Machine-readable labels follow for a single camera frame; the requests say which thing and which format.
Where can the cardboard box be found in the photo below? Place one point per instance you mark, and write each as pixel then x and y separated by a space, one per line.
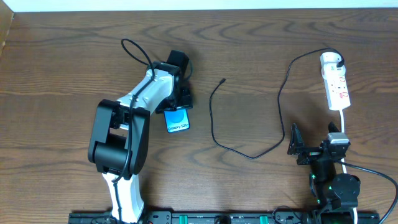
pixel 6 18

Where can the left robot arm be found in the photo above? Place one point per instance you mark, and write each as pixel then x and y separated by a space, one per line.
pixel 120 137

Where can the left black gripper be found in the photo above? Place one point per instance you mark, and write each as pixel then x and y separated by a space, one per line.
pixel 179 102

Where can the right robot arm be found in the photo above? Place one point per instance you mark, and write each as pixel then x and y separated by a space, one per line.
pixel 337 194

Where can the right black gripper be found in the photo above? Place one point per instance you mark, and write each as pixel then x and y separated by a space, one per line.
pixel 311 152

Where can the white USB charger plug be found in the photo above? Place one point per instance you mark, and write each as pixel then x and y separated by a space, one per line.
pixel 332 65

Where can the black mounting rail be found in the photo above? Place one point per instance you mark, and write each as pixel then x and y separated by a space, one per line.
pixel 167 217

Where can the white power strip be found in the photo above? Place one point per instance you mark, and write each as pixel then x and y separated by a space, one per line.
pixel 336 89

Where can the blue Samsung Galaxy smartphone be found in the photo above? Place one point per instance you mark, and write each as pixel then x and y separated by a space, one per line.
pixel 176 121

